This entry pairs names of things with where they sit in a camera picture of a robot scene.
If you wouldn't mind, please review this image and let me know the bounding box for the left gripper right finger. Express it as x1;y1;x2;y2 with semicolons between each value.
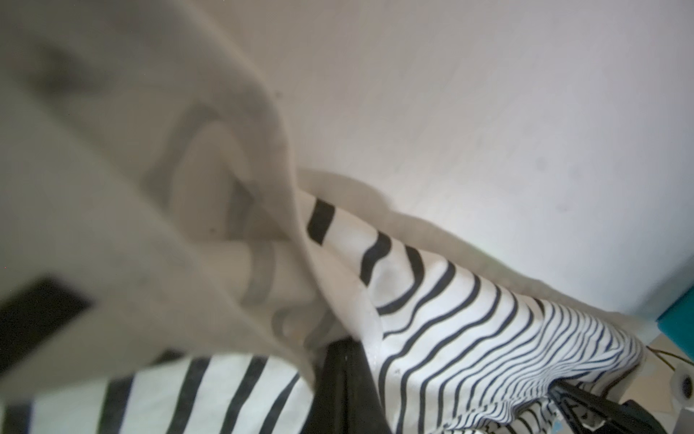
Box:
348;341;391;434

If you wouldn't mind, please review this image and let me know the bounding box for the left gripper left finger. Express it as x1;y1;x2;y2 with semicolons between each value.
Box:
302;339;350;434

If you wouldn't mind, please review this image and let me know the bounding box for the black white striped tank top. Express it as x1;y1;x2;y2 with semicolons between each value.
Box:
0;0;646;434

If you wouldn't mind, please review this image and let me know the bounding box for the teal plastic basket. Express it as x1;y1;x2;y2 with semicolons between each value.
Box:
657;288;694;360

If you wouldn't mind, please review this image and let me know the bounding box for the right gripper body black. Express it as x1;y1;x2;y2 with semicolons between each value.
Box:
548;381;666;434

